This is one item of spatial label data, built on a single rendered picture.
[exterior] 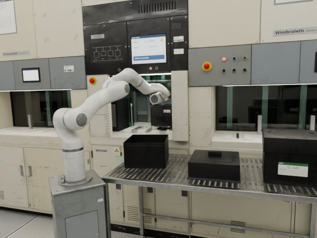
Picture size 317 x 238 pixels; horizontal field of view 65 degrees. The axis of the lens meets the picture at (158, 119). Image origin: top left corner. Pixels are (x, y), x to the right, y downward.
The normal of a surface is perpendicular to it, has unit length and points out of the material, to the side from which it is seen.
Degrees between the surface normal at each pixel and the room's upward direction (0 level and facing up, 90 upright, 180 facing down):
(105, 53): 90
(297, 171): 90
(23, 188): 90
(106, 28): 90
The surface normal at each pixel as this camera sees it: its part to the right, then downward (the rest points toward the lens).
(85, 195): 0.47, 0.11
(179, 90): -0.29, 0.14
